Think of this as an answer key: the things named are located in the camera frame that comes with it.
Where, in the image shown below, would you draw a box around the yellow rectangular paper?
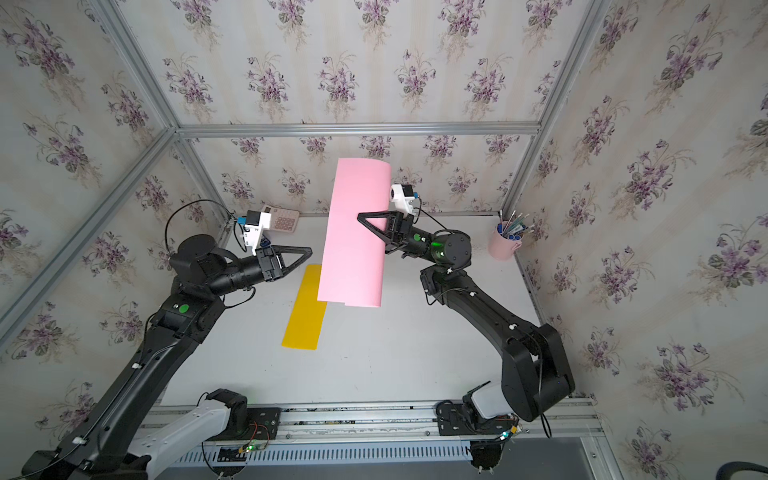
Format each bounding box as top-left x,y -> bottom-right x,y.
281,264 -> 327,351

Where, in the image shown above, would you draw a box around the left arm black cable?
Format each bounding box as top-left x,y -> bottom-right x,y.
164,199 -> 241,253

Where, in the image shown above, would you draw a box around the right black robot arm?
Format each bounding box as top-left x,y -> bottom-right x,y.
357,211 -> 575,424

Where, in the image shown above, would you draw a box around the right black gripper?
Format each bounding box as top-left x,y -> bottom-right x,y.
357,219 -> 444,269

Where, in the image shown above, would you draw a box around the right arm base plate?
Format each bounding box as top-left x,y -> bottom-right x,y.
434,400 -> 520,438

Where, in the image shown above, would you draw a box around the pink pen cup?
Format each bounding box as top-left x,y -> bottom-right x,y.
488,223 -> 523,261

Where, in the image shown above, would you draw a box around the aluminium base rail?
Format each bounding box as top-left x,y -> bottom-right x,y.
104,397 -> 607,450

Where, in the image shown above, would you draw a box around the pink calculator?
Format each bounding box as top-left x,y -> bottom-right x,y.
261,205 -> 300,233

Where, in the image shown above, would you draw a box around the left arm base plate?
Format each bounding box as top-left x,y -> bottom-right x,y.
208,407 -> 282,443

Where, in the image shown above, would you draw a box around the pens in cup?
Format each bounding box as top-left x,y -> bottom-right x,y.
496,211 -> 529,241

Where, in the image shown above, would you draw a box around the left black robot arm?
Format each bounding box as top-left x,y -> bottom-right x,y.
21,234 -> 313,479

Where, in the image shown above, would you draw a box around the pink rectangular paper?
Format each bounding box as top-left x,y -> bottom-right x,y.
318,158 -> 391,308

